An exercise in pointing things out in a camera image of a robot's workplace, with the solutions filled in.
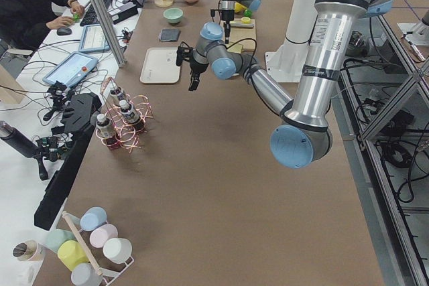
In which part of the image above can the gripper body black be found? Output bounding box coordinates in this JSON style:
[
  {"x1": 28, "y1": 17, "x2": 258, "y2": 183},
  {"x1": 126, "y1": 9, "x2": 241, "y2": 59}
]
[
  {"x1": 210, "y1": 9, "x2": 234, "y2": 44},
  {"x1": 189, "y1": 55, "x2": 206, "y2": 82}
]

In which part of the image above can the cream rabbit tray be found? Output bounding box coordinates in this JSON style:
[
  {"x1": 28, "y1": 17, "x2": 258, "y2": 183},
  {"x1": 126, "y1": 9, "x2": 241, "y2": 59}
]
[{"x1": 139, "y1": 47, "x2": 180, "y2": 84}]

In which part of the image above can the yellow lemon upper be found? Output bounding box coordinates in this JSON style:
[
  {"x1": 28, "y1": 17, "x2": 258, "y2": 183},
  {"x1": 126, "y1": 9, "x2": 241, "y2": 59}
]
[{"x1": 234, "y1": 2, "x2": 247, "y2": 13}]

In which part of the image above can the steel muddler black tip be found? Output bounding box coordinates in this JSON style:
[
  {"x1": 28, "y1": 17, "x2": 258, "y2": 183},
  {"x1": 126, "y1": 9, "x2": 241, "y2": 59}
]
[{"x1": 230, "y1": 21, "x2": 255, "y2": 29}]

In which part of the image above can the halved lemon slice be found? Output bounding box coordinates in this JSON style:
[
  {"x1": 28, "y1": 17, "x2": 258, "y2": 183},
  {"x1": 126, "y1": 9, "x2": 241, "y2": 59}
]
[{"x1": 241, "y1": 16, "x2": 251, "y2": 24}]

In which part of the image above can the green lime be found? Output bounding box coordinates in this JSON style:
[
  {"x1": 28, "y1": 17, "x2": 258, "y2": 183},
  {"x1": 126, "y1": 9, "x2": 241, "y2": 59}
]
[{"x1": 243, "y1": 9, "x2": 253, "y2": 17}]

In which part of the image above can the wooden cutting board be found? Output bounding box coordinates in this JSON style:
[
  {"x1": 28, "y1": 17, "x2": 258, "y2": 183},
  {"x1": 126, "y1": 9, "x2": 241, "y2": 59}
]
[{"x1": 229, "y1": 19, "x2": 256, "y2": 51}]

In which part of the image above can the grey folded cloth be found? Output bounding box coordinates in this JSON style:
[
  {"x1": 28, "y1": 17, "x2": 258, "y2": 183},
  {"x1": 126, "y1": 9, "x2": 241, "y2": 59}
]
[{"x1": 158, "y1": 28, "x2": 181, "y2": 42}]

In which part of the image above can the mint green bowl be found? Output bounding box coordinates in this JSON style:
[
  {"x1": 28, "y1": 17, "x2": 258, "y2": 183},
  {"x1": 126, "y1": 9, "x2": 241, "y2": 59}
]
[{"x1": 163, "y1": 7, "x2": 184, "y2": 25}]

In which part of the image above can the drink bottle lower left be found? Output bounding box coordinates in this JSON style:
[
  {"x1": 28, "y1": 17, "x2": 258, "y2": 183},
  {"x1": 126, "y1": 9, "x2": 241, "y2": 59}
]
[{"x1": 119, "y1": 99, "x2": 144, "y2": 133}]

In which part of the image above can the drink bottle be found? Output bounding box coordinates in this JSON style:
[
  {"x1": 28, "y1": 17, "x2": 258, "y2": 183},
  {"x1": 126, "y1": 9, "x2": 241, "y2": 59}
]
[
  {"x1": 119, "y1": 99, "x2": 144, "y2": 133},
  {"x1": 109, "y1": 87, "x2": 127, "y2": 106},
  {"x1": 96, "y1": 113, "x2": 117, "y2": 149}
]

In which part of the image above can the drink bottle upper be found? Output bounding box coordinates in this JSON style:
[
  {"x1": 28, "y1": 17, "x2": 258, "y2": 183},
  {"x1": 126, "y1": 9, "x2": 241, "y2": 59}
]
[{"x1": 109, "y1": 87, "x2": 127, "y2": 106}]

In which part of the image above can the drink bottle lower right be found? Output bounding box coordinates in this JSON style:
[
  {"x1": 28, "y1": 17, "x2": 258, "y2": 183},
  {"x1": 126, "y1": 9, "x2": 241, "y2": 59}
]
[{"x1": 96, "y1": 113, "x2": 117, "y2": 149}]

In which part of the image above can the blue teach pendant far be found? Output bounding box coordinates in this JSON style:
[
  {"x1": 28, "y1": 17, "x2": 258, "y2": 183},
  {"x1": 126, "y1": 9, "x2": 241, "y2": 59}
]
[{"x1": 78, "y1": 24, "x2": 110, "y2": 54}]

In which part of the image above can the blue teach pendant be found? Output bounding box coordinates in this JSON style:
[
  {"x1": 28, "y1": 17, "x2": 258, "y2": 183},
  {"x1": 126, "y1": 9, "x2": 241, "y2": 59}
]
[
  {"x1": 42, "y1": 52, "x2": 99, "y2": 88},
  {"x1": 78, "y1": 24, "x2": 110, "y2": 54}
]

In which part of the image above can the blue teach pendant near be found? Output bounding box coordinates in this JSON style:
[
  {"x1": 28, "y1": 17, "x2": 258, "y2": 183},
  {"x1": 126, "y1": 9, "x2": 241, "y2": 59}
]
[{"x1": 42, "y1": 52, "x2": 99, "y2": 88}]

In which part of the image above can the black keyboard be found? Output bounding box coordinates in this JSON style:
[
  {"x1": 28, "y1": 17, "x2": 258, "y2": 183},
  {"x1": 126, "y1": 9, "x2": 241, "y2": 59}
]
[{"x1": 79, "y1": 0, "x2": 114, "y2": 27}]

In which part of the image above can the computer mouse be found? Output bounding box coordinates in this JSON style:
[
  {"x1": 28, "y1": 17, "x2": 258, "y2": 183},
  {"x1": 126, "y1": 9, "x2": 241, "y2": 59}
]
[{"x1": 56, "y1": 27, "x2": 72, "y2": 36}]

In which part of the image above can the blue pastel cup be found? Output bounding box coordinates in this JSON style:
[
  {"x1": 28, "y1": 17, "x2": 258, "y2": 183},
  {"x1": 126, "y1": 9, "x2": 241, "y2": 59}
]
[{"x1": 80, "y1": 206, "x2": 107, "y2": 232}]

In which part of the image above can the pink pastel cup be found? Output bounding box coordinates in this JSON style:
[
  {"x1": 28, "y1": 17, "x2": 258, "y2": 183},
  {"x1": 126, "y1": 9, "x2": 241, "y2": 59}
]
[{"x1": 89, "y1": 223, "x2": 118, "y2": 248}]

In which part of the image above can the seated person in black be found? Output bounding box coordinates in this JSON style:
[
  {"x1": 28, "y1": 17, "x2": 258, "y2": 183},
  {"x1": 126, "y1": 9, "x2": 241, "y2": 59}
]
[{"x1": 1, "y1": 0, "x2": 85, "y2": 50}]

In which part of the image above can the white pastel cup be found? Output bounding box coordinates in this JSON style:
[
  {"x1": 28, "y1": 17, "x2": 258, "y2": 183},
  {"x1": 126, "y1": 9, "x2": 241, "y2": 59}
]
[{"x1": 103, "y1": 237, "x2": 132, "y2": 264}]

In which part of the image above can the yellow pastel cup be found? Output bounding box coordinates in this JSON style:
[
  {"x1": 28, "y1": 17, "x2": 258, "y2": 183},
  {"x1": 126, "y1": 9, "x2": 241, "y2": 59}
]
[{"x1": 57, "y1": 240, "x2": 89, "y2": 271}]

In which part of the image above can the green pastel cup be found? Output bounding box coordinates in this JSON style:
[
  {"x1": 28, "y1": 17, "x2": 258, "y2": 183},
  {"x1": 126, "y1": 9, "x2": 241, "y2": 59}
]
[{"x1": 45, "y1": 228, "x2": 76, "y2": 253}]

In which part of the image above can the grey pastel cup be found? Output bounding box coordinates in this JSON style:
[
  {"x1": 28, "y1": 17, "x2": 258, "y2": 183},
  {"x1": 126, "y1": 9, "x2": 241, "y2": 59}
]
[{"x1": 71, "y1": 263, "x2": 103, "y2": 286}]

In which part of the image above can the paper cup with metal insert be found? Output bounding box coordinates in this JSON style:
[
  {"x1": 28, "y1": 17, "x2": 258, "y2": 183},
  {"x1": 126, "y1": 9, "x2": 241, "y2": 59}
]
[{"x1": 13, "y1": 240, "x2": 45, "y2": 261}]

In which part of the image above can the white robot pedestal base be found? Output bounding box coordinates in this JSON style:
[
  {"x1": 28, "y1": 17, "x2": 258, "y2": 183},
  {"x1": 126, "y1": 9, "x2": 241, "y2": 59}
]
[{"x1": 265, "y1": 0, "x2": 317, "y2": 82}]

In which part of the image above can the copper wire bottle rack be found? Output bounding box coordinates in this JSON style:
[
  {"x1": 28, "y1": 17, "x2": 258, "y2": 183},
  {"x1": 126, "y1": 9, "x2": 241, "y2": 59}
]
[{"x1": 95, "y1": 76, "x2": 154, "y2": 152}]

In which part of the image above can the aluminium frame post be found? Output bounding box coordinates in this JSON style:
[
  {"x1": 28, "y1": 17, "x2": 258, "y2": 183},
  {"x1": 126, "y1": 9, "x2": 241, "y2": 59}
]
[{"x1": 90, "y1": 0, "x2": 126, "y2": 68}]

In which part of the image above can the white wire cup rack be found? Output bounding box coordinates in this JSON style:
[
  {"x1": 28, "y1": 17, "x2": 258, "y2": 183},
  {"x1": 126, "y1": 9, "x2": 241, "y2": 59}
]
[{"x1": 61, "y1": 211, "x2": 135, "y2": 285}]

